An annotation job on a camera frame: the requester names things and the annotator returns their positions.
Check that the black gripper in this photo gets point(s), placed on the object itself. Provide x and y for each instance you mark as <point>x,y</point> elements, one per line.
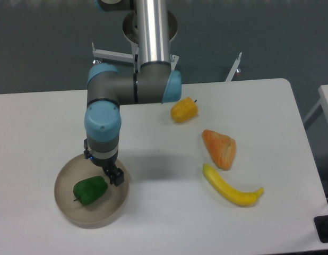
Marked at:
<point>114,173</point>

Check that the green bell pepper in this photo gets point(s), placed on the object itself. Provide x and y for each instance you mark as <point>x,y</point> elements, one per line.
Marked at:
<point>89,190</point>

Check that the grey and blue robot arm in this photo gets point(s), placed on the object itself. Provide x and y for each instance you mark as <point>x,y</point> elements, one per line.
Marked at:
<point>153,81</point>

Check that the beige round plate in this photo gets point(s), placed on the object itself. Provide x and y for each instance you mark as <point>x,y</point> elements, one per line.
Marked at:
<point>101,212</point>

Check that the yellow bell pepper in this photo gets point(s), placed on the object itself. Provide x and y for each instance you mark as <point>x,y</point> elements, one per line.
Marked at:
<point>184,110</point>

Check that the orange fruit wedge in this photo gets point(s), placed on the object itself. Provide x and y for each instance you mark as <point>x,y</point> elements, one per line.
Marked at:
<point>222,148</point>

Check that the yellow banana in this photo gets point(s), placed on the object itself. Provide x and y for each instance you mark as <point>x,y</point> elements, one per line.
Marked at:
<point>233,195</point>

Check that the black device at edge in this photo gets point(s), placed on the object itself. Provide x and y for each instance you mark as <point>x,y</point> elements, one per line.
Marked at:
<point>321,224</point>

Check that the white side table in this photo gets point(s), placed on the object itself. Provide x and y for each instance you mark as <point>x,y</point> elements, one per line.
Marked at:
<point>321,106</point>

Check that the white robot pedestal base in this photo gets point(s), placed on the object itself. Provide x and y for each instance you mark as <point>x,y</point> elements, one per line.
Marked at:
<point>131,34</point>

